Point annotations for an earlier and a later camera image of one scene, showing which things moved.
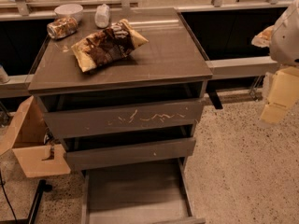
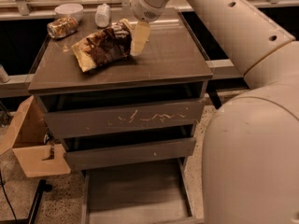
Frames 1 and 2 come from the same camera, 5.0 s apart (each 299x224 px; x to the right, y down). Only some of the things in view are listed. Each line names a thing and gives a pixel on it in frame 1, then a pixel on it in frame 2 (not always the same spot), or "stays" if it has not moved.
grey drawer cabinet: [124, 89] stays
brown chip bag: [114, 42] stays
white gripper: [286, 39] → [140, 6]
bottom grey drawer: [149, 194] stays
